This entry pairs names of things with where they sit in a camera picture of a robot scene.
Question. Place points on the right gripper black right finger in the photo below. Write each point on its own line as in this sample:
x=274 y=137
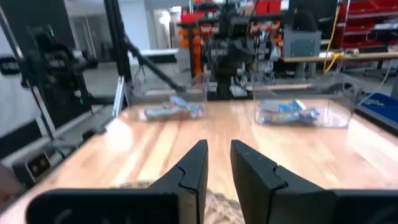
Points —
x=252 y=180

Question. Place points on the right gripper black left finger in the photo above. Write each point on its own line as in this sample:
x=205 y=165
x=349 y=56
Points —
x=192 y=174

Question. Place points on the blue granola bar red ends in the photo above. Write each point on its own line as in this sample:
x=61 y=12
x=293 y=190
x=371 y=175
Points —
x=183 y=104

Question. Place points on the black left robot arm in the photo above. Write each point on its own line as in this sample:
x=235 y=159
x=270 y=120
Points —
x=230 y=62

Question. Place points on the round wicker placemat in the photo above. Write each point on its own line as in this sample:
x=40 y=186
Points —
x=220 y=208

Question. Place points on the clear plastic container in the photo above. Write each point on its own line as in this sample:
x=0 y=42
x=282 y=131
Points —
x=168 y=93
x=335 y=109

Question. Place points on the white table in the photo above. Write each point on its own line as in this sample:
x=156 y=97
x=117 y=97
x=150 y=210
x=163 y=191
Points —
x=158 y=53

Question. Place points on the shelf with orange parts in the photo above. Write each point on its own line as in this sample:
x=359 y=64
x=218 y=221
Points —
x=194 y=46

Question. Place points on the grey metal box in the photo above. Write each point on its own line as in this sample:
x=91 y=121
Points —
x=301 y=43

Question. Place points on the large blue storage bin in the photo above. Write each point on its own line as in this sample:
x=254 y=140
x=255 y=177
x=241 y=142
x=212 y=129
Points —
x=382 y=107

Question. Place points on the wooden workbench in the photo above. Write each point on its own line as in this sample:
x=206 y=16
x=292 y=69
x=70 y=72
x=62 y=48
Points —
x=357 y=56

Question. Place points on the shelf with red bins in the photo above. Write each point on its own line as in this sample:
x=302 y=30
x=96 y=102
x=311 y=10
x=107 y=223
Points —
x=367 y=18

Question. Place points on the silver metal bracket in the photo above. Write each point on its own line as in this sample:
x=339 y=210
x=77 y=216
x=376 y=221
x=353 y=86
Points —
x=119 y=96

